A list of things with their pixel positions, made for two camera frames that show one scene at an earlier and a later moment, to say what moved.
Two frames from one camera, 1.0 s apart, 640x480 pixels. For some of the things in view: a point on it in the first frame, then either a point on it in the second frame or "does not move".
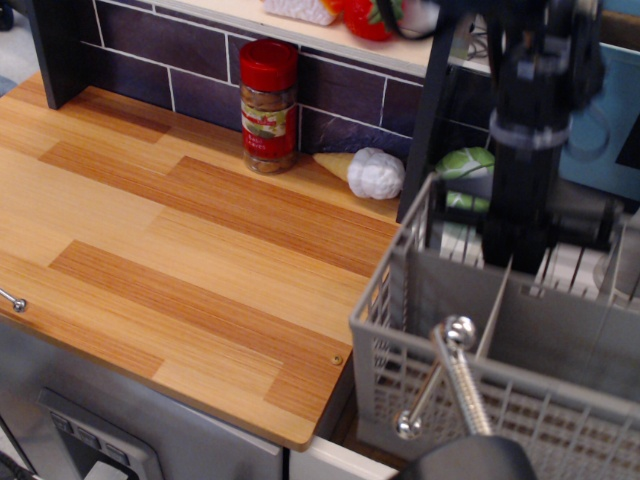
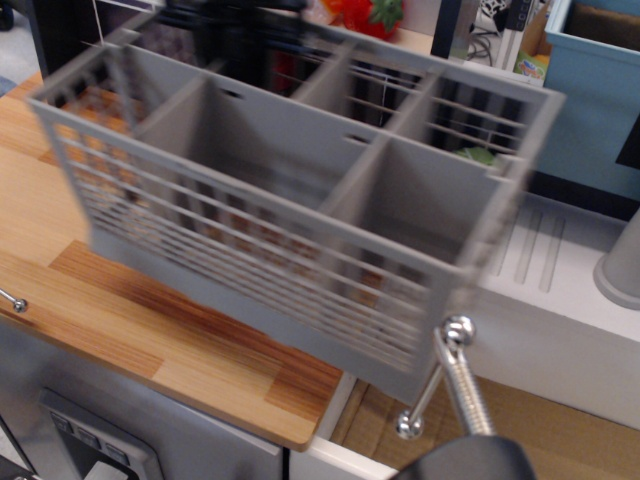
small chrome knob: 19,305 does not move
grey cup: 618,275 does not move
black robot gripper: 525,210 to 241,37
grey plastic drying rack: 556,350 to 313,186
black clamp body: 473,457 does not move
